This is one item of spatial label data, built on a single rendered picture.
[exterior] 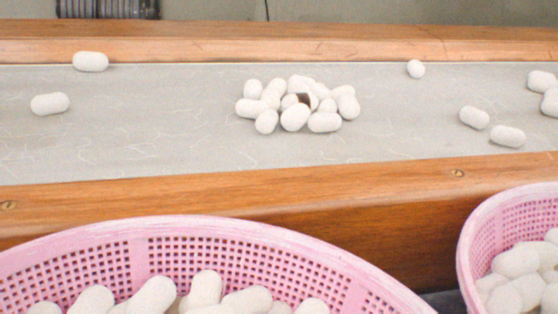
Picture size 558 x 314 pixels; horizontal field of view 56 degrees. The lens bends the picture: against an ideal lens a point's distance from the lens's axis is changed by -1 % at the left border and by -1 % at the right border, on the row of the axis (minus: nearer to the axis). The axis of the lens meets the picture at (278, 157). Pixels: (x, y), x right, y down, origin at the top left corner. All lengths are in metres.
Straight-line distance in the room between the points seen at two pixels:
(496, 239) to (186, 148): 0.25
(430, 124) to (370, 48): 0.21
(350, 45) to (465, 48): 0.18
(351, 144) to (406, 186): 0.12
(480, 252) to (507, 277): 0.02
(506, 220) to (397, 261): 0.08
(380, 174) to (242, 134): 0.15
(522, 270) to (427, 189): 0.08
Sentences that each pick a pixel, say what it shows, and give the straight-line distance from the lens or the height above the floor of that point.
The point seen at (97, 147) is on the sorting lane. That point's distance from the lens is 0.46.
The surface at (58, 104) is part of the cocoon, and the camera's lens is 0.51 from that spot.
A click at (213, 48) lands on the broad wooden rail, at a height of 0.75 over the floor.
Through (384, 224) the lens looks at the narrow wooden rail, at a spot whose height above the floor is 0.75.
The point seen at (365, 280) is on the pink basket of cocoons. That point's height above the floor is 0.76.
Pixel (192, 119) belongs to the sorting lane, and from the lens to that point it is 0.50.
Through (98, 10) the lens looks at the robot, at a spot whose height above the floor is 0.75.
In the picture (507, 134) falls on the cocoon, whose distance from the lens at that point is 0.54.
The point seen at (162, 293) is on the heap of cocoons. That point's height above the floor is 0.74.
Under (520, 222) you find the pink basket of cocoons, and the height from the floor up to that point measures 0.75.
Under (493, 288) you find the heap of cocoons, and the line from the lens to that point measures 0.36.
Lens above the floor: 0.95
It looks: 28 degrees down
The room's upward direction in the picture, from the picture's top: 6 degrees clockwise
